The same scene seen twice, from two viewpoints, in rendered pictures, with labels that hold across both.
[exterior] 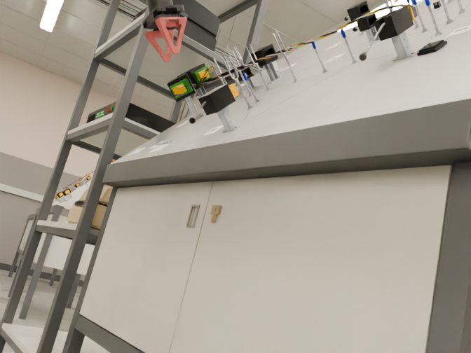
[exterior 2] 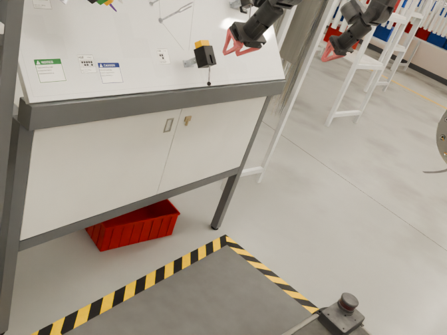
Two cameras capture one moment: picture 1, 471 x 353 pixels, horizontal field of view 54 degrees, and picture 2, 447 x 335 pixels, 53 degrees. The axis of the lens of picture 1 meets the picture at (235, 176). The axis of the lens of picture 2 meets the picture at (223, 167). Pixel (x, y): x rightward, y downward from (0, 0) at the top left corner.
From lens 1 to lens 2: 2.19 m
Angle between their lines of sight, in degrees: 118
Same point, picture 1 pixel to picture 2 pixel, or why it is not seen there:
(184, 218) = (160, 127)
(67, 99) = not seen: outside the picture
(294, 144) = (245, 91)
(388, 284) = (248, 125)
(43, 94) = not seen: outside the picture
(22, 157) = not seen: outside the picture
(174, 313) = (159, 174)
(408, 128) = (274, 88)
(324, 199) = (237, 105)
